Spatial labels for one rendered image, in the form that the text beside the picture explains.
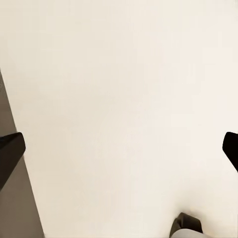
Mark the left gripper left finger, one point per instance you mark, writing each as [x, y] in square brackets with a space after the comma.
[12, 148]

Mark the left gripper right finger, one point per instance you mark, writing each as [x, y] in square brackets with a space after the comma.
[230, 148]

